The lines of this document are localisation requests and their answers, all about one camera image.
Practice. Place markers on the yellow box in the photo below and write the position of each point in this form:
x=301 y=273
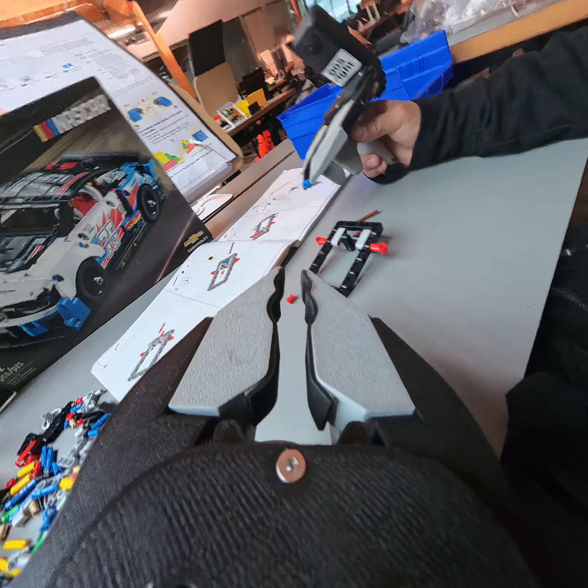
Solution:
x=256 y=99

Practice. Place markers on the black lego frame assembly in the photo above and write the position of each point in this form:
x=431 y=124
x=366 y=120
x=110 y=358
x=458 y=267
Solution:
x=363 y=262

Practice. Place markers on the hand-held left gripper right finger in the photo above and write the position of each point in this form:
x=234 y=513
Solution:
x=353 y=363

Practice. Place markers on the lego set box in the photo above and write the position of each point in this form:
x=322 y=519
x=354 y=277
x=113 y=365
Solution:
x=92 y=206

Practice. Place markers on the black monitor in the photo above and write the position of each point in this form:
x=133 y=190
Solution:
x=206 y=48

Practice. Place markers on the person's right hand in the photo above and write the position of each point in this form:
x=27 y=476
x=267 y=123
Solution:
x=397 y=128

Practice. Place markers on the person's right forearm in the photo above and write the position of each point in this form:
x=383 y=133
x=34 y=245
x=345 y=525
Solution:
x=505 y=105

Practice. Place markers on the person's black jacket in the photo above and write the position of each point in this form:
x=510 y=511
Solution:
x=551 y=413

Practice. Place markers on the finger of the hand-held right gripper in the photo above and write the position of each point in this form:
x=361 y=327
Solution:
x=321 y=154
x=341 y=121

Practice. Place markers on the white tray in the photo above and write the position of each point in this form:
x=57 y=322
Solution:
x=213 y=204

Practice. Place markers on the blue storage bin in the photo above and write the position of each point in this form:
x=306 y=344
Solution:
x=422 y=64
x=298 y=124

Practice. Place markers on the pile of lego pieces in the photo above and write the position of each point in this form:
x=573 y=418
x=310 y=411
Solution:
x=41 y=468

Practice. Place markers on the tan workbench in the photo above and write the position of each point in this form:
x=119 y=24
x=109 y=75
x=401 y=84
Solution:
x=505 y=32

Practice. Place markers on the orange plastic object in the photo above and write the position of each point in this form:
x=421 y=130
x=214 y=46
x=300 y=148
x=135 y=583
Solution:
x=265 y=143

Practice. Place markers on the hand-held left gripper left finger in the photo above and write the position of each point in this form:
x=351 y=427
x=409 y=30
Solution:
x=234 y=353

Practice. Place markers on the cardboard box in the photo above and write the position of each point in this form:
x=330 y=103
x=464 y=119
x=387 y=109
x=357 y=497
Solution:
x=216 y=89

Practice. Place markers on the brown lego axle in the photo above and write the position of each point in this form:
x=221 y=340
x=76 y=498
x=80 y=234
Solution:
x=367 y=216

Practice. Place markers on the lego instruction booklet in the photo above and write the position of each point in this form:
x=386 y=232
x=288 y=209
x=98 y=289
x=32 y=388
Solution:
x=257 y=257

